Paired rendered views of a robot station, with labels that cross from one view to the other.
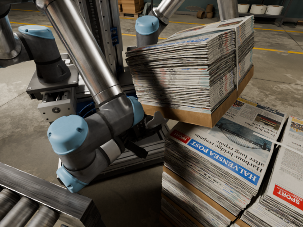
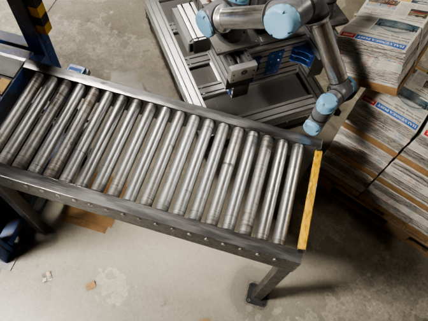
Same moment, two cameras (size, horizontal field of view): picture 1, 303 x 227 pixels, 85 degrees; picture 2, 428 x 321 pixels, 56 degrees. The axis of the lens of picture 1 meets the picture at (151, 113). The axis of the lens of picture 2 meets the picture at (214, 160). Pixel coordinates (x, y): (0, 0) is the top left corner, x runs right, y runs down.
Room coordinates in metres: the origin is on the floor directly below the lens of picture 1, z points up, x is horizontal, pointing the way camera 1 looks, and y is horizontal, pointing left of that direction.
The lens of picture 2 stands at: (-0.67, 0.76, 2.21)
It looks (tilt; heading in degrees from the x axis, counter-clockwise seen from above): 62 degrees down; 349
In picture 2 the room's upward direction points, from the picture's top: 8 degrees clockwise
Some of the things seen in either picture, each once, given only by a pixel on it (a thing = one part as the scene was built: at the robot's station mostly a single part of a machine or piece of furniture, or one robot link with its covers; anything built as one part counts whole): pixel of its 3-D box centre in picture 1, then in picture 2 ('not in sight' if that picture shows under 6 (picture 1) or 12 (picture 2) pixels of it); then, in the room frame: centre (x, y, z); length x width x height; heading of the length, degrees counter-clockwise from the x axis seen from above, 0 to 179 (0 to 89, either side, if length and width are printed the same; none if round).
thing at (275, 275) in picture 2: not in sight; (269, 281); (-0.31, 0.35, 0.34); 0.06 x 0.06 x 0.68; 71
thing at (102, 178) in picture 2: not in sight; (118, 144); (0.18, 1.00, 0.77); 0.47 x 0.05 x 0.05; 161
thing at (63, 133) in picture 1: (80, 138); (327, 105); (0.25, 0.16, 0.94); 0.11 x 0.08 x 0.11; 133
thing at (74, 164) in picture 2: not in sight; (88, 135); (0.22, 1.12, 0.77); 0.47 x 0.05 x 0.05; 161
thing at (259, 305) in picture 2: not in sight; (257, 294); (-0.31, 0.35, 0.01); 0.14 x 0.13 x 0.01; 161
